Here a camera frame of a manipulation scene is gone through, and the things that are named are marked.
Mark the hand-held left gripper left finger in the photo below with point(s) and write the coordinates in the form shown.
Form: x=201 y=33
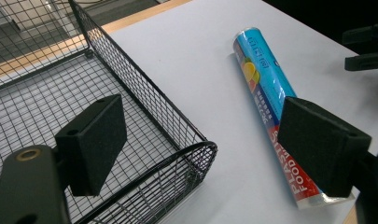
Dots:
x=93 y=143

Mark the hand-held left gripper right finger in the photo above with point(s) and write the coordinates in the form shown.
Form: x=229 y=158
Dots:
x=317 y=146

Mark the blue plastic food wrap roll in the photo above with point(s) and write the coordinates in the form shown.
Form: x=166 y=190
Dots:
x=264 y=77

